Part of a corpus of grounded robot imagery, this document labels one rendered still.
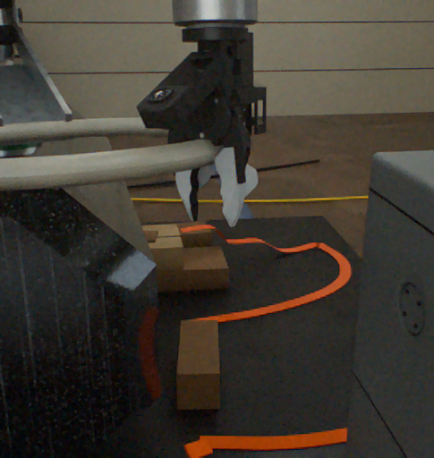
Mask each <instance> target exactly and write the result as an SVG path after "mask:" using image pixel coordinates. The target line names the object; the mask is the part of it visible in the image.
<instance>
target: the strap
mask: <svg viewBox="0 0 434 458"><path fill-rule="evenodd" d="M204 229H215V231H216V232H217V235H218V236H219V237H220V238H221V239H223V240H224V241H227V242H230V243H244V242H264V241H262V240H261V239H257V238H245V239H237V240H227V239H226V238H225V237H224V236H223V235H222V234H221V233H220V232H219V231H218V229H216V228H214V227H213V226H210V225H199V226H193V227H187V228H182V229H180V230H181V231H182V232H184V233H187V232H192V231H199V230H204ZM265 243H267V242H265ZM268 245H270V244H268ZM270 246H272V245H270ZM317 246H318V247H320V248H321V249H322V250H323V251H325V252H326V253H328V254H329V255H331V256H332V257H334V258H335V259H336V260H337V261H338V263H339V265H340V275H339V277H338V278H337V280H336V281H335V282H334V283H332V284H330V285H329V286H327V287H325V288H323V289H321V290H319V291H317V292H315V293H311V294H308V295H304V296H302V297H299V298H296V299H293V300H290V301H285V302H281V303H277V304H273V305H269V306H266V308H262V309H257V310H249V311H244V312H239V313H234V314H227V315H221V316H215V317H209V318H198V319H191V320H217V322H225V321H230V320H237V319H242V318H252V317H257V316H260V315H265V314H268V313H273V312H277V311H281V310H287V309H291V308H293V307H296V306H300V304H303V303H306V302H309V301H314V300H316V299H318V298H321V297H323V296H326V295H328V294H330V293H333V292H335V291H336V290H338V289H339V288H341V287H342V286H344V285H345V284H346V283H347V281H348V280H349V278H350V274H351V268H350V265H349V263H348V261H347V260H346V259H345V257H343V256H342V255H341V254H340V253H338V252H337V251H335V250H331V248H330V247H328V246H327V245H326V244H324V243H317V242H313V243H309V244H304V245H302V246H298V247H294V248H289V249H279V248H276V247H274V246H272V247H274V248H276V249H278V250H279V251H282V252H285V253H294V252H299V251H304V250H306V249H310V248H314V247H317ZM346 436H347V428H339V429H334V430H329V431H323V432H316V433H310V434H300V435H290V436H274V437H240V436H200V439H202V438H206V439H207V440H208V443H209V445H210V447H211V449H251V450H271V449H290V448H302V447H310V446H318V445H330V444H335V443H341V442H346Z"/></svg>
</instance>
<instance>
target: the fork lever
mask: <svg viewBox="0 0 434 458"><path fill-rule="evenodd" d="M17 13H18V19H19V22H22V21H23V16H22V9H21V8H17ZM5 14H6V23H7V25H12V26H13V27H14V30H15V38H16V39H17V42H16V43H13V45H14V46H15V47H16V49H17V51H18V53H19V56H20V57H21V59H22V61H23V63H24V64H17V65H0V127H3V125H5V124H16V123H39V122H53V121H65V122H66V123H69V122H72V111H71V109H69V108H68V106H67V105H66V104H65V102H64V100H63V98H62V96H61V95H60V92H59V91H58V89H57V87H56V86H55V84H54V83H53V81H52V79H50V78H49V76H48V74H47V71H46V70H45V68H44V66H43V65H42V63H41V62H40V61H39V59H38V57H37V55H36V54H35V51H33V49H32V48H31V46H30V44H29V42H28V40H27V39H26V38H25V36H24V35H23V31H22V27H19V25H17V23H16V22H15V20H14V18H13V17H12V13H11V10H8V9H5ZM72 139H73V138H59V139H43V140H24V141H16V142H8V143H0V146H3V145H12V144H22V143H32V142H43V141H54V140H72Z"/></svg>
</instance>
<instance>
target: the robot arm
mask: <svg viewBox="0 0 434 458"><path fill-rule="evenodd" d="M172 19H173V20H174V25H175V26H178V27H186V29H182V40H183V43H197V52H190V53H189V54H188V55H187V56H186V57H185V58H184V59H183V61H182V62H181V63H180V64H179V65H178V66H177V67H176V68H175V69H174V70H173V71H172V72H170V73H169V74H168V75H167V76H166V77H165V78H164V79H163V80H162V81H161V82H160V83H159V85H157V86H156V87H155V88H154V89H153V90H152V91H151V92H150V93H149V94H148V95H147V96H146V97H145V98H144V99H142V101H141V102H140V103H139V104H138V105H137V106H136V108H137V111H138V113H139V115H140V118H141V120H142V121H143V122H144V124H145V127H146V128H148V129H162V130H169V132H168V133H167V140H168V145H169V144H175V143H181V142H186V141H192V140H211V141H212V143H213V145H214V146H215V147H216V146H221V145H223V144H225V147H224V148H222V149H221V150H220V151H219V152H218V153H217V155H216V156H215V159H214V161H215V168H216V170H217V173H218V174H219V176H220V181H221V186H220V195H221V198H222V200H223V205H222V211H221V213H222V215H223V217H224V218H225V219H226V222H227V224H228V225H229V227H235V225H236V223H237V220H238V218H239V216H240V214H241V212H242V208H243V202H244V198H245V197H246V196H247V195H248V194H249V193H250V192H251V190H252V189H254V188H255V187H256V186H257V184H258V179H259V178H258V173H257V171H256V169H254V168H252V167H250V166H248V165H247V161H248V158H249V155H250V151H251V139H250V136H251V129H252V125H255V134H260V133H264V132H267V88H259V87H254V60H253V32H249V28H244V26H249V25H254V24H256V23H257V22H258V0H172ZM259 100H263V123H259ZM252 103H255V116H252ZM173 175H174V177H175V179H176V184H177V188H178V191H179V194H180V196H181V199H182V201H183V204H184V207H185V209H186V211H187V213H188V216H189V218H190V219H191V221H192V222H197V220H198V213H199V202H198V190H199V189H200V188H201V187H202V186H203V185H204V184H205V183H207V182H208V180H209V178H210V176H211V165H208V166H205V167H202V168H197V169H192V170H188V171H183V172H179V173H174V174H173Z"/></svg>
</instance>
